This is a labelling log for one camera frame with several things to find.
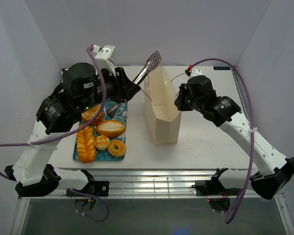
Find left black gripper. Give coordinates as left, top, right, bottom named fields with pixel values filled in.
left=78, top=65, right=142, bottom=113

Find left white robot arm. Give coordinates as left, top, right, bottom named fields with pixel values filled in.
left=4, top=63, right=141, bottom=197

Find aluminium frame rail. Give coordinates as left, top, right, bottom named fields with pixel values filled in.
left=17, top=170, right=285, bottom=200

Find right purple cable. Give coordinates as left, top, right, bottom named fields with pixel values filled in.
left=186, top=57, right=256, bottom=225

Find brown paper bag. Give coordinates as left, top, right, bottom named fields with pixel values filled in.
left=144, top=66, right=181, bottom=146

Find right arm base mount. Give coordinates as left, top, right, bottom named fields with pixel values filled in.
left=191, top=168, right=241, bottom=196

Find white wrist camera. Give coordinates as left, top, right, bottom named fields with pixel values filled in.
left=185, top=65, right=203, bottom=78
left=91, top=44, right=118, bottom=76

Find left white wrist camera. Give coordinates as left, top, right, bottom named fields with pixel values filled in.
left=91, top=44, right=118, bottom=76

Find metal serving tongs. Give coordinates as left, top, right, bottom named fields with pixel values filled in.
left=107, top=50, right=162, bottom=118

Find round orange sugared bun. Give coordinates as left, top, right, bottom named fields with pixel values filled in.
left=81, top=104, right=105, bottom=126

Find purple cable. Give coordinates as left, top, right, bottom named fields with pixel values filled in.
left=0, top=47, right=111, bottom=222
left=186, top=57, right=256, bottom=225

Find small round scored roll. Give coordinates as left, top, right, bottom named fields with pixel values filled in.
left=95, top=135, right=110, bottom=151

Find oval split bread loaf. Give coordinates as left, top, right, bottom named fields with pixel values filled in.
left=96, top=120, right=125, bottom=138

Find teal patterned tray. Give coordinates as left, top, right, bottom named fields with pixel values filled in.
left=73, top=101, right=127, bottom=162

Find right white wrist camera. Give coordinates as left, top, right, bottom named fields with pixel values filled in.
left=185, top=65, right=203, bottom=78

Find right blue table label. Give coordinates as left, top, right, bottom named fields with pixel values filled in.
left=213, top=66, right=231, bottom=71

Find long braided orange bread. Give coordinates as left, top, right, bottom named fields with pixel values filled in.
left=76, top=126, right=97, bottom=163

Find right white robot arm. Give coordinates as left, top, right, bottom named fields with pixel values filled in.
left=174, top=75, right=294, bottom=200

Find fake bagel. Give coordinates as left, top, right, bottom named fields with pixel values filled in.
left=108, top=140, right=126, bottom=158

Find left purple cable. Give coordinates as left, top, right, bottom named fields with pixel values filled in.
left=0, top=47, right=111, bottom=222

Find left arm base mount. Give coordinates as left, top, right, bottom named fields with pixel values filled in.
left=66, top=181, right=110, bottom=197

